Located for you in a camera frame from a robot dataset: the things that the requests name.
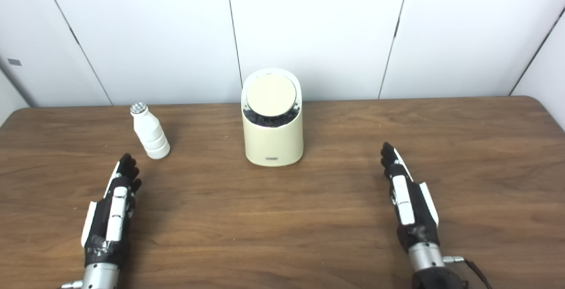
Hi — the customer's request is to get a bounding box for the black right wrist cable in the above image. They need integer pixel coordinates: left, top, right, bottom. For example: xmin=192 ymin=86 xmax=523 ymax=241
xmin=443 ymin=256 xmax=493 ymax=289

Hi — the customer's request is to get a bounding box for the black trash bag liner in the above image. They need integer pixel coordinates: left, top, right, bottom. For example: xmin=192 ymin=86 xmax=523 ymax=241
xmin=243 ymin=104 xmax=301 ymax=128

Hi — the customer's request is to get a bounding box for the small white plastic bottle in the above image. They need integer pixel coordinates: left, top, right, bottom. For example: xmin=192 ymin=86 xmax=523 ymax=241
xmin=130 ymin=102 xmax=171 ymax=160

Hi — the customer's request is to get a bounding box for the cream-colored round trash bin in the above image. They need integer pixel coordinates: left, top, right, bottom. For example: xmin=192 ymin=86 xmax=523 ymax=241
xmin=241 ymin=68 xmax=304 ymax=167

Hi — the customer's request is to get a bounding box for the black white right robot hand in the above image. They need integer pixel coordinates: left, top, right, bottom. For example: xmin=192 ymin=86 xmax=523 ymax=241
xmin=380 ymin=142 xmax=440 ymax=253

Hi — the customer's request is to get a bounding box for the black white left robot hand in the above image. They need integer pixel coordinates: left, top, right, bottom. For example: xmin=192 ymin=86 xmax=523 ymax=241
xmin=81 ymin=153 xmax=143 ymax=268

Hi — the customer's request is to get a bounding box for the cream round bin lid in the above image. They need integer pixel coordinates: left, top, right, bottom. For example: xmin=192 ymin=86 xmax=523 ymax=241
xmin=246 ymin=74 xmax=297 ymax=117

